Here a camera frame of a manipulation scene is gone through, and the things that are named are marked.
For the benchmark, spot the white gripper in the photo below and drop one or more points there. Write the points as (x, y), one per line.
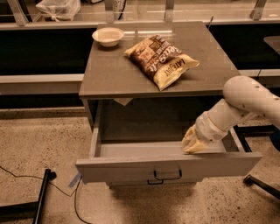
(207, 129)

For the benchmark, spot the grey top drawer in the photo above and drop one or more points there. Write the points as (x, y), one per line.
(142, 141)

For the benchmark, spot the grey drawer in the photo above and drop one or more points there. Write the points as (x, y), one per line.
(153, 182)
(142, 141)

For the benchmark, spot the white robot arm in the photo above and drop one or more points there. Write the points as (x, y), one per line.
(243, 98)

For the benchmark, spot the grey drawer cabinet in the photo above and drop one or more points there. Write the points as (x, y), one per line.
(111, 76)

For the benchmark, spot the grey bottom drawer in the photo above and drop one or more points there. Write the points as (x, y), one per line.
(153, 182)

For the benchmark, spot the black stand leg right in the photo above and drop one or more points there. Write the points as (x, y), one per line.
(242, 139)

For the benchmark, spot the black stand leg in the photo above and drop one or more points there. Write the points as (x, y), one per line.
(29, 210)
(242, 139)

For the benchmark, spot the black chair base leg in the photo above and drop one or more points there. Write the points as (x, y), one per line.
(250, 180)

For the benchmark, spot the brown yellow chip bag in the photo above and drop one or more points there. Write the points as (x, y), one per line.
(162, 62)

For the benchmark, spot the blue tape cross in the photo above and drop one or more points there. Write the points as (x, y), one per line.
(75, 180)

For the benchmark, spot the white paper bowl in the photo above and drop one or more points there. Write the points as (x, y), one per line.
(108, 36)

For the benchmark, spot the black stand leg left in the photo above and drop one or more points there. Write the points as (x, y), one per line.
(29, 210)

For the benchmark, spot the clear plastic bag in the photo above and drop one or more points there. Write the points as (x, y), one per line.
(59, 10)

